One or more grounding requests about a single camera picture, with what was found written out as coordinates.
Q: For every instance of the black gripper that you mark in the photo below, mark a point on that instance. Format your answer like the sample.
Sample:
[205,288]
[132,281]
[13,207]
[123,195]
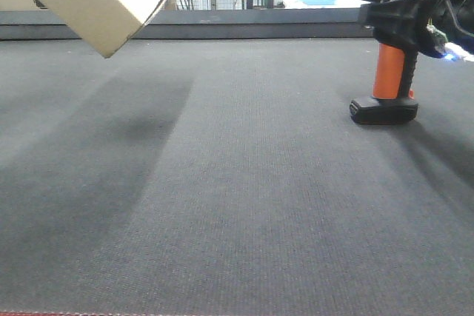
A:
[435,28]

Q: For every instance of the orange black barcode scanner gun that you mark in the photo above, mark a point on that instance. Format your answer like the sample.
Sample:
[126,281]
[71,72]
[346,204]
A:
[391,101]

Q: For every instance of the blue plastic tray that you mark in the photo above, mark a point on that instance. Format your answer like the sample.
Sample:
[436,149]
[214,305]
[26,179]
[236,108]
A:
[317,3]

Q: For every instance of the white table top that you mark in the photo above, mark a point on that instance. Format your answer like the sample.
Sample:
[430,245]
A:
[340,4]

